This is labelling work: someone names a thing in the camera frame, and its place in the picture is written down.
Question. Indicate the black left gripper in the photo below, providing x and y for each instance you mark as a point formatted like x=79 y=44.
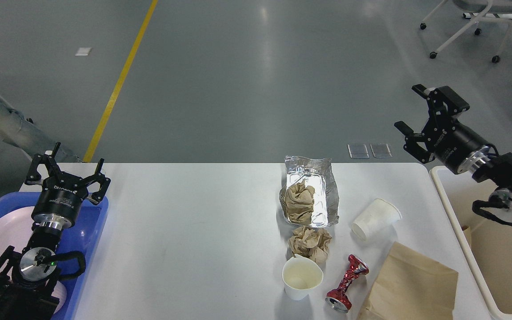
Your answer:
x=58 y=204

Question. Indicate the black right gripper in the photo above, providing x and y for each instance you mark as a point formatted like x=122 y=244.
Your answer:
x=456 y=143

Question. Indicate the pink plate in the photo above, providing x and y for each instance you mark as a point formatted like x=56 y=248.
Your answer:
x=15 y=228

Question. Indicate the brown paper bag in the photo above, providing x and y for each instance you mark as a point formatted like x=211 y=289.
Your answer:
x=411 y=286

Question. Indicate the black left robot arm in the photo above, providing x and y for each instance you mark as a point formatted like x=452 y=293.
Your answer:
x=28 y=278

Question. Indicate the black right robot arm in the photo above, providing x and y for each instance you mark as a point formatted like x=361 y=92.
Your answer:
x=490 y=166

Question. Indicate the blue plastic tray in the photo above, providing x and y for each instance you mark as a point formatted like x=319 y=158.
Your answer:
x=83 y=236

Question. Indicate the right floor socket plate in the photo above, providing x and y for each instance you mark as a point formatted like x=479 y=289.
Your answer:
x=381 y=150

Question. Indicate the floor socket plate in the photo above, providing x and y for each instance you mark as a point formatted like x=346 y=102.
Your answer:
x=381 y=150
x=358 y=151

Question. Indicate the left floor socket plate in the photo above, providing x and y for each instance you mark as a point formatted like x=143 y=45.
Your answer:
x=358 y=151

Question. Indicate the white chair base bar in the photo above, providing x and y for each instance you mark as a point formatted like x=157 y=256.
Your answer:
x=469 y=15

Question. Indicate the aluminium foil container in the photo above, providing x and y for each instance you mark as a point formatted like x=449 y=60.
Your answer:
x=317 y=173

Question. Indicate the white office chair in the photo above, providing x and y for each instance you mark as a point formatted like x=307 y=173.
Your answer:
x=481 y=7

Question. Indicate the white floor marker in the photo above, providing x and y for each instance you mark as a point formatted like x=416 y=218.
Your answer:
x=83 y=51

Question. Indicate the crumpled brown paper in foil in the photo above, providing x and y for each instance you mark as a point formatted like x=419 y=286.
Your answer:
x=297 y=202

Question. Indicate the beige plastic bin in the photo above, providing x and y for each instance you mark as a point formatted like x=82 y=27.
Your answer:
x=490 y=257

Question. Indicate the crumpled brown paper ball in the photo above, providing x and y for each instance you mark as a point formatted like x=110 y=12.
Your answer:
x=310 y=243

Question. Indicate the crushed red can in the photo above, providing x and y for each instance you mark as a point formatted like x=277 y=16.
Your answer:
x=337 y=298

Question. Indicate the white paper cup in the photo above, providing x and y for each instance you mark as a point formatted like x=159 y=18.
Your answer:
x=300 y=275

